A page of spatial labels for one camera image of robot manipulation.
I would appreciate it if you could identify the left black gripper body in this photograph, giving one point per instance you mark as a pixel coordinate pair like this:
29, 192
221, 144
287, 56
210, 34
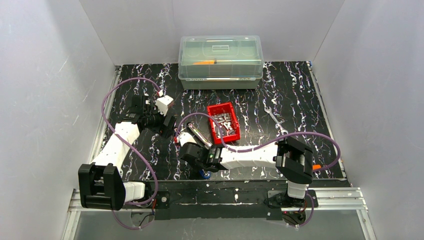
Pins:
162, 122

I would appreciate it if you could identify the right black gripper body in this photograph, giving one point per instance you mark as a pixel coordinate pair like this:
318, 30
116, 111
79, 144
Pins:
191, 145

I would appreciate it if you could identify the blue stapler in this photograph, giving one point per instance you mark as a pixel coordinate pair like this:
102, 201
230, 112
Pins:
205, 174

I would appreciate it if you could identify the black silver stapler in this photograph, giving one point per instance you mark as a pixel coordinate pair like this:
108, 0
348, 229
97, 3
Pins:
196, 132

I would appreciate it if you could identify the red plastic bin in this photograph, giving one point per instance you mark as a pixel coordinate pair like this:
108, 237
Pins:
226, 107

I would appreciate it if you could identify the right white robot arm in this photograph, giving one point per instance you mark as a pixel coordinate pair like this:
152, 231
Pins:
292, 158

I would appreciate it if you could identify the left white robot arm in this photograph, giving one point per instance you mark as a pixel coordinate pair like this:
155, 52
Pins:
100, 182

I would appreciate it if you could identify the pile of staple strips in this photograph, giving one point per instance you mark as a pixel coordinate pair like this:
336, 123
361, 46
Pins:
225, 123

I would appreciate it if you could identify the orange tool inside box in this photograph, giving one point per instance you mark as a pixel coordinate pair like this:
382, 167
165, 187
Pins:
205, 62

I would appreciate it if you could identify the clear plastic storage box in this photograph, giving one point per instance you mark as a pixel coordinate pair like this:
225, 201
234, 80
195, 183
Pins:
240, 62

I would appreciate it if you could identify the silver open-end wrench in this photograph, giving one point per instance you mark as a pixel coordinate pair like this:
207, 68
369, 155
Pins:
269, 111

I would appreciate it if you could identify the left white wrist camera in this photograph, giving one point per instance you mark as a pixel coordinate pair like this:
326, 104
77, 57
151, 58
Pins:
163, 103

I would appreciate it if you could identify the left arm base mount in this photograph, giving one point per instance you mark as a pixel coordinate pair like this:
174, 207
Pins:
161, 201

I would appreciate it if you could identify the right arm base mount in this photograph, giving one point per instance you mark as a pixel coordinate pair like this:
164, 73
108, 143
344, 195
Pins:
280, 199

